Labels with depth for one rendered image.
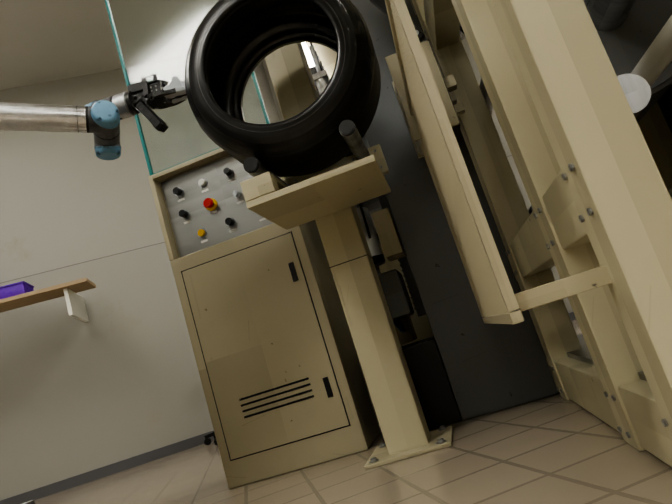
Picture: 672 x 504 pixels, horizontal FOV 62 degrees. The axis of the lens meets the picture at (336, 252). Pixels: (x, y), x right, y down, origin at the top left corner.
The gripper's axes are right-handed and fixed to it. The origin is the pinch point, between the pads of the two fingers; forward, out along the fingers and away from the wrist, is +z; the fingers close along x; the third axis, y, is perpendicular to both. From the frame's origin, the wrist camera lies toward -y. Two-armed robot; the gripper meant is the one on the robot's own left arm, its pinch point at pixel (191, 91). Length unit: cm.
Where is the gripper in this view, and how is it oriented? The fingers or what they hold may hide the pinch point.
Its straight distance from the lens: 182.3
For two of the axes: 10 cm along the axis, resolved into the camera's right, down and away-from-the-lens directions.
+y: -2.0, -9.7, 1.6
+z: 9.6, -2.3, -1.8
